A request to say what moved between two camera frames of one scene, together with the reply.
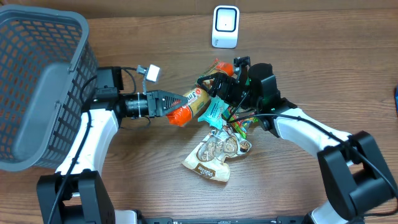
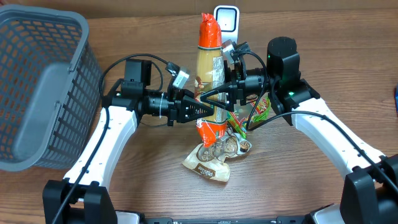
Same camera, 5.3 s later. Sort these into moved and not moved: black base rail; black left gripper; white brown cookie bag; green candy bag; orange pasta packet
Moved: orange pasta packet; black left gripper
Not moved: green candy bag; white brown cookie bag; black base rail
